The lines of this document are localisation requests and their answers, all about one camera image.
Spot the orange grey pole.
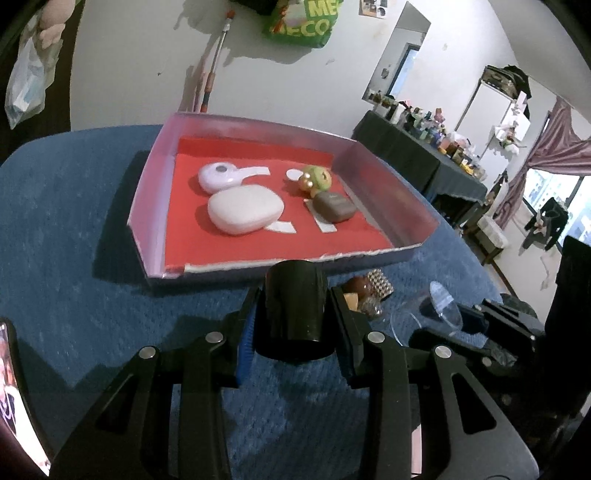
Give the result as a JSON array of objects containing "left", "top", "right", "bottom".
[{"left": 199, "top": 10, "right": 235, "bottom": 113}]

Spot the clear glass cup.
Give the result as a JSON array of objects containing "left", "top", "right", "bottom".
[{"left": 390, "top": 281, "right": 463, "bottom": 346}]

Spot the grey brown eyeshadow case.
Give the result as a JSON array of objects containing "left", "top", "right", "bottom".
[{"left": 311, "top": 191, "right": 356, "bottom": 223}]

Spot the clear plastic bag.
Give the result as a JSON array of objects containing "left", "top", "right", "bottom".
[{"left": 4, "top": 27, "right": 63, "bottom": 130}]

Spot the lilac round earbud case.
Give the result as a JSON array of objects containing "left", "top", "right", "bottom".
[{"left": 197, "top": 162, "right": 242, "bottom": 195}]

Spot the red brown ball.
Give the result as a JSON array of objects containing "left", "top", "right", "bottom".
[{"left": 342, "top": 276, "right": 375, "bottom": 301}]

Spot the white refrigerator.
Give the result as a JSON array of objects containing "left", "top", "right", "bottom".
[{"left": 456, "top": 81, "right": 531, "bottom": 189}]

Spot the silver studded cylinder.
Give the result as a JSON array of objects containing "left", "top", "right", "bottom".
[{"left": 366, "top": 269, "right": 394, "bottom": 300}]

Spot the wall photo collage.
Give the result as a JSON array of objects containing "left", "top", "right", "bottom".
[{"left": 359, "top": 0, "right": 389, "bottom": 19}]

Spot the white oval case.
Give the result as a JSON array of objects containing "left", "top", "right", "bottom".
[{"left": 207, "top": 184, "right": 284, "bottom": 236}]

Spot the pink curtain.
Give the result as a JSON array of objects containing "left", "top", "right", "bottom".
[{"left": 495, "top": 97, "right": 591, "bottom": 229}]

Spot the green yellow bear figurine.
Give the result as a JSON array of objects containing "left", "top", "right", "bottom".
[{"left": 297, "top": 165, "right": 332, "bottom": 198}]

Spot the blue textured table cloth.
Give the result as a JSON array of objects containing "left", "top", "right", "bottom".
[{"left": 0, "top": 124, "right": 505, "bottom": 480}]

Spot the purple cardboard box tray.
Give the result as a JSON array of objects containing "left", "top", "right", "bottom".
[{"left": 127, "top": 113, "right": 439, "bottom": 283}]

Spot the wall mirror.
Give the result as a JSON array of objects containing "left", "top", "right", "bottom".
[{"left": 363, "top": 1, "right": 431, "bottom": 103}]

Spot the black cylinder cup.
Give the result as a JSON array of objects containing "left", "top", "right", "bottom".
[{"left": 253, "top": 260, "right": 335, "bottom": 365}]

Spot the green tote bag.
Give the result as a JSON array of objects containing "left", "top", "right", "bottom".
[{"left": 263, "top": 0, "right": 342, "bottom": 49}]

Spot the dark cloth side table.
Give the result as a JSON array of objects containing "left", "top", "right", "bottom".
[{"left": 352, "top": 111, "right": 487, "bottom": 204}]

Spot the smartphone with lit screen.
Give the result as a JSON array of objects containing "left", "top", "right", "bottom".
[{"left": 1, "top": 318, "right": 51, "bottom": 479}]

